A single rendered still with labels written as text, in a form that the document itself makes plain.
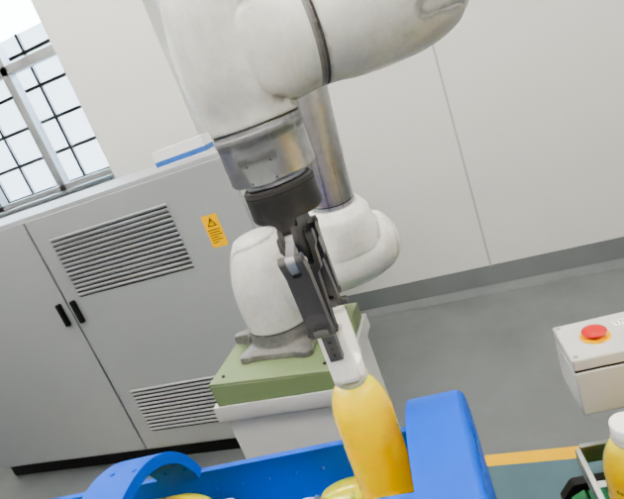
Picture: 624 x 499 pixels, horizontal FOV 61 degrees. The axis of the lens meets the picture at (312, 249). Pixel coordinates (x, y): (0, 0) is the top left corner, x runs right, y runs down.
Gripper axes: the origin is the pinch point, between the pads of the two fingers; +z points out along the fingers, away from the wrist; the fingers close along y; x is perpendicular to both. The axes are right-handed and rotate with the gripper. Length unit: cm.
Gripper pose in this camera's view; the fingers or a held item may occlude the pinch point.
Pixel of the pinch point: (340, 345)
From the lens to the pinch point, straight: 61.0
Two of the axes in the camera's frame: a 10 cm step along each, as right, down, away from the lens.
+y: -1.2, 3.6, -9.3
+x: 9.3, -2.8, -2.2
